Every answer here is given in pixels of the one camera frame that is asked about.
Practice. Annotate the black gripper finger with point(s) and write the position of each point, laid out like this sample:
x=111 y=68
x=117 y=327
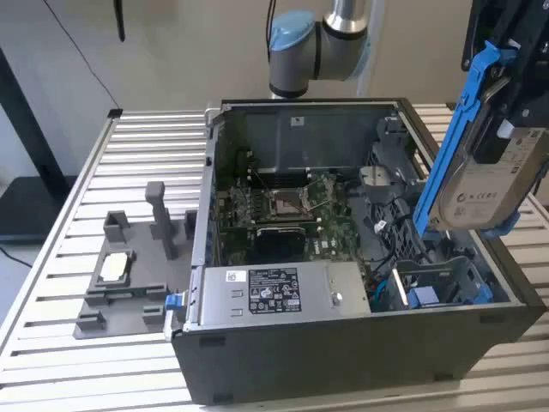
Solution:
x=495 y=143

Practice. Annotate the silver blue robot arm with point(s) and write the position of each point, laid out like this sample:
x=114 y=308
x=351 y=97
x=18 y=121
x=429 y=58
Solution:
x=296 y=56

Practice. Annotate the green motherboard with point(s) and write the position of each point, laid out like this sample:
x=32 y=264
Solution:
x=330 y=232

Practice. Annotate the CPU socket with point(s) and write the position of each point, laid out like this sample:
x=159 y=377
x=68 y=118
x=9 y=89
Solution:
x=285 y=201

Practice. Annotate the black cooler block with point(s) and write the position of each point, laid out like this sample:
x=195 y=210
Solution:
x=281 y=242

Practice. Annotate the silver power supply unit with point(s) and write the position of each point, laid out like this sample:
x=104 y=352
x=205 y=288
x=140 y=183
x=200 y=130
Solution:
x=283 y=296

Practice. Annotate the black open PC case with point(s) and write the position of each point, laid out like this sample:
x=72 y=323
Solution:
x=326 y=356

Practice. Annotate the blue case latch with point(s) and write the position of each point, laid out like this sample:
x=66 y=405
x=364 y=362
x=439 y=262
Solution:
x=173 y=300

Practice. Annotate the grey parts rack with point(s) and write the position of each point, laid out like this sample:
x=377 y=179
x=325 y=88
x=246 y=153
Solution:
x=141 y=244

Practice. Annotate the black table corner clamp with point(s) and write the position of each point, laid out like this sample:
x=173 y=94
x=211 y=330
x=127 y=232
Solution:
x=115 y=113

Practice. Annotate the black hanging antenna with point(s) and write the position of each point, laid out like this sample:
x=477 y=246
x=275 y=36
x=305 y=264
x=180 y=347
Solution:
x=119 y=19

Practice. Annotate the silver CPU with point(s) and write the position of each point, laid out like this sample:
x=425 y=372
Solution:
x=114 y=267

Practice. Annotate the black monitor stand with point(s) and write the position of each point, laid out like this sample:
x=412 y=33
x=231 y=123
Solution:
x=25 y=201

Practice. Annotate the grey metal bracket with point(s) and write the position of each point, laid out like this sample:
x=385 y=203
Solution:
x=377 y=177

